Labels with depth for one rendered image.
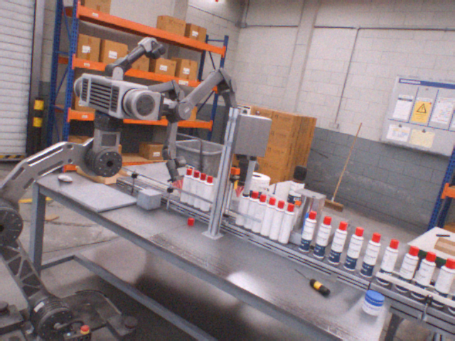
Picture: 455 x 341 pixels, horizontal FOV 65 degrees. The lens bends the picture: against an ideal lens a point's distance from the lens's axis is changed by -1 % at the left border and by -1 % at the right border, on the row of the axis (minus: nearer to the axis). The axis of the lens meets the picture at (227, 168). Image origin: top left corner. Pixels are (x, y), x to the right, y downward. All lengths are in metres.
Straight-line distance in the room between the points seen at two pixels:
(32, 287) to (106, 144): 0.81
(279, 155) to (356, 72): 2.07
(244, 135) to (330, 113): 4.98
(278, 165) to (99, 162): 3.92
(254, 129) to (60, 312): 1.28
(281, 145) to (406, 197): 2.12
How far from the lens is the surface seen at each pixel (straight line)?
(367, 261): 1.74
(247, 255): 1.76
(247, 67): 7.89
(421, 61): 6.21
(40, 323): 2.01
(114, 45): 5.56
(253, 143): 1.74
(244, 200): 1.90
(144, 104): 1.54
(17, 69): 5.76
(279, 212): 1.81
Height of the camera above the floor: 1.58
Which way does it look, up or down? 12 degrees down
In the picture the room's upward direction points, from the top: 11 degrees clockwise
